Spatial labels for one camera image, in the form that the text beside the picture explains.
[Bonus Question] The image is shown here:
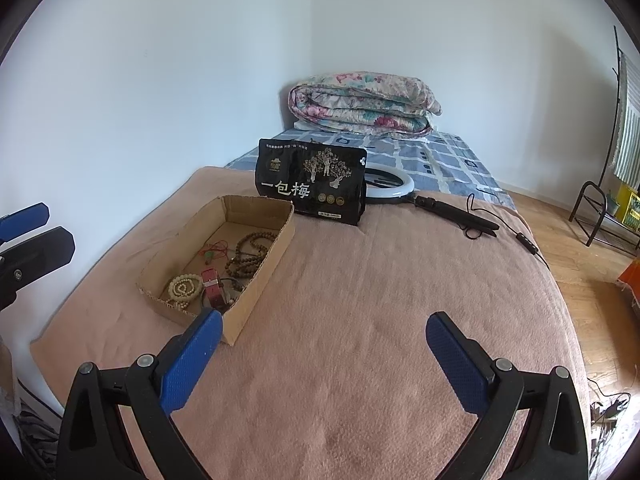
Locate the pink blanket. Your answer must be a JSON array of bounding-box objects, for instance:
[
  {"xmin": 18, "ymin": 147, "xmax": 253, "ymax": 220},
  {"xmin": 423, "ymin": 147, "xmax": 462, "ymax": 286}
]
[{"xmin": 30, "ymin": 166, "xmax": 593, "ymax": 480}]

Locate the blue checked bed sheet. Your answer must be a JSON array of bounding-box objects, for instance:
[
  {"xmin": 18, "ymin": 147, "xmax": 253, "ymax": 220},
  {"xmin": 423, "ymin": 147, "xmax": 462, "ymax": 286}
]
[{"xmin": 224, "ymin": 127, "xmax": 516, "ymax": 208}]

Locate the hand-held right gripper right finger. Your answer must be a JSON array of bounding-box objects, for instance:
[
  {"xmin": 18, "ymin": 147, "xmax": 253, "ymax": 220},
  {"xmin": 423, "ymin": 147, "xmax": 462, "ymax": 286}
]
[{"xmin": 425, "ymin": 311, "xmax": 591, "ymax": 480}]

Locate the dark cloth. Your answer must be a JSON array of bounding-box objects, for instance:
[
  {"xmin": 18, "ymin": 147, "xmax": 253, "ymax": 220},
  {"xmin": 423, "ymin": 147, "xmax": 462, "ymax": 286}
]
[{"xmin": 10, "ymin": 400, "xmax": 63, "ymax": 480}]

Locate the white ring light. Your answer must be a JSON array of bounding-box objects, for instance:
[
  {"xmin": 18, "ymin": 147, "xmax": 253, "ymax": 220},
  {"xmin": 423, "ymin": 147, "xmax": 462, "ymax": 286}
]
[{"xmin": 362, "ymin": 164, "xmax": 417, "ymax": 201}]

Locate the orange patterned box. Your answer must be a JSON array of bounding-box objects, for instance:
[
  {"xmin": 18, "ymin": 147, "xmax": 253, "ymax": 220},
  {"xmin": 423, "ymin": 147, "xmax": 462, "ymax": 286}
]
[{"xmin": 617, "ymin": 255, "xmax": 640, "ymax": 311}]

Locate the yellow green box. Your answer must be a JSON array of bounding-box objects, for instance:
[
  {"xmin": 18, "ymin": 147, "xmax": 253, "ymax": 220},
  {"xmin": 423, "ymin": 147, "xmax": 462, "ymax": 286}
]
[{"xmin": 615, "ymin": 185, "xmax": 640, "ymax": 231}]

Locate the black folded light stand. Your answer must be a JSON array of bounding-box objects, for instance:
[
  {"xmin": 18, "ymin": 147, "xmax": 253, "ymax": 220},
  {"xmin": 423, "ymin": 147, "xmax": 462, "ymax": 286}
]
[{"xmin": 412, "ymin": 194, "xmax": 501, "ymax": 238}]

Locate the brown wooden bead necklace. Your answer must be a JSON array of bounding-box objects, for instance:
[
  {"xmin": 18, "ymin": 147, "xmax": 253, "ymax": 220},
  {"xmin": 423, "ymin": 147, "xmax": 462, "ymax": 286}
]
[{"xmin": 224, "ymin": 230, "xmax": 278, "ymax": 281}]

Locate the cardboard box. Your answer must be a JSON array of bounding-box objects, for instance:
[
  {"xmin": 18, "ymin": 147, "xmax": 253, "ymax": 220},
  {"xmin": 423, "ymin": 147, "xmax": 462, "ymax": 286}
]
[{"xmin": 136, "ymin": 194, "xmax": 296, "ymax": 347}]

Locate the folded floral quilt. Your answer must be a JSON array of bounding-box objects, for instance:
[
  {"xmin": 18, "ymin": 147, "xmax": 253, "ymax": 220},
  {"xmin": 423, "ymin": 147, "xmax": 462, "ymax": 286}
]
[{"xmin": 287, "ymin": 72, "xmax": 443, "ymax": 137}]

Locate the pale green bead bracelet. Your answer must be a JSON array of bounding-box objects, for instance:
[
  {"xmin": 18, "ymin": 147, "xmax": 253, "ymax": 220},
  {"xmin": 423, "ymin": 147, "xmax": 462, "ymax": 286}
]
[{"xmin": 167, "ymin": 272, "xmax": 205, "ymax": 308}]

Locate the green striped cloth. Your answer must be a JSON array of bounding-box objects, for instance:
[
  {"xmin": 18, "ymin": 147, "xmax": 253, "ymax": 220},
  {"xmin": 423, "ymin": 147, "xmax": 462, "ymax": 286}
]
[{"xmin": 612, "ymin": 55, "xmax": 640, "ymax": 186}]

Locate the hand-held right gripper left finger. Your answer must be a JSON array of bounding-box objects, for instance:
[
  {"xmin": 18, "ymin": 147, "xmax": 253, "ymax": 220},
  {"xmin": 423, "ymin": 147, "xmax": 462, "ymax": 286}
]
[{"xmin": 57, "ymin": 308, "xmax": 224, "ymax": 480}]

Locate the black metal rack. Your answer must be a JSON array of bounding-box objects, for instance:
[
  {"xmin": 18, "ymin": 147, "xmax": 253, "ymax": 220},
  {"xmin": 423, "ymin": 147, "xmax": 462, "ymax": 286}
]
[{"xmin": 567, "ymin": 25, "xmax": 640, "ymax": 251}]

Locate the green pendant on red cord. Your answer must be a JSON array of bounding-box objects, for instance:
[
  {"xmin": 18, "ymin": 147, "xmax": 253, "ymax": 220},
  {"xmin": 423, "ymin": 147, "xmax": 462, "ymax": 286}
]
[{"xmin": 199, "ymin": 241, "xmax": 231, "ymax": 265}]

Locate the black cable with remote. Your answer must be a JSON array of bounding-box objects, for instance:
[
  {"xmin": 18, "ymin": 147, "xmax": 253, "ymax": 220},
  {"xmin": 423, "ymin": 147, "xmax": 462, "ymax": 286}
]
[{"xmin": 465, "ymin": 192, "xmax": 551, "ymax": 271}]

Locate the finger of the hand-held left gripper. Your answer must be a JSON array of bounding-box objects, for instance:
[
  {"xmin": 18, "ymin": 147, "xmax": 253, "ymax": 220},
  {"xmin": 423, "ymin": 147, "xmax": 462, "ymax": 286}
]
[
  {"xmin": 0, "ymin": 226, "xmax": 76, "ymax": 311},
  {"xmin": 0, "ymin": 202, "xmax": 51, "ymax": 242}
]

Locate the red wristband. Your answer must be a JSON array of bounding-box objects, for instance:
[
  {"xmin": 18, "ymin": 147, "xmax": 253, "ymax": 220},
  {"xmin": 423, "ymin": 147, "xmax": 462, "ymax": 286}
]
[{"xmin": 200, "ymin": 267, "xmax": 229, "ymax": 311}]

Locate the black snack bag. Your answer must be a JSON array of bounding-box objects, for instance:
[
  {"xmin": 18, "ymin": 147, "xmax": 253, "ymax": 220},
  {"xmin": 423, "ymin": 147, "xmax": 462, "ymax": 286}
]
[{"xmin": 254, "ymin": 137, "xmax": 369, "ymax": 227}]

